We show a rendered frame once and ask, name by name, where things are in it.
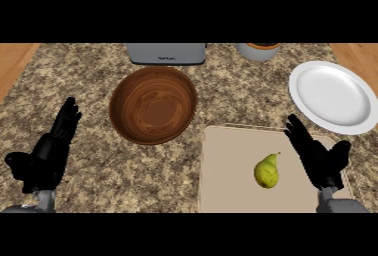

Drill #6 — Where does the brown wooden bowl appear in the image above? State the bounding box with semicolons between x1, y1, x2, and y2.
108;65;200;146

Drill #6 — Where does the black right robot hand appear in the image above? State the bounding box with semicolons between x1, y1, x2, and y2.
284;113;354;191

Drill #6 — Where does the white round plate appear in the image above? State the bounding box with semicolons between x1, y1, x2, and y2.
289;60;378;136

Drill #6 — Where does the grey pot with brown rim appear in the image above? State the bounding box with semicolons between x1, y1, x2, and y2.
235;42;284;63

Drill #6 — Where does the beige rectangular tray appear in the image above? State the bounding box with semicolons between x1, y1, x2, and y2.
199;124;355;214

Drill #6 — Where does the yellow-green pear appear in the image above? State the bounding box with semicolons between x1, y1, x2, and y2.
253;151;283;190

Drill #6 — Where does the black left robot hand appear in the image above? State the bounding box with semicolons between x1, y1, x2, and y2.
4;96;85;195

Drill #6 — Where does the grey toaster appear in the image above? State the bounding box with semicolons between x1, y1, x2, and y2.
125;42;209;67

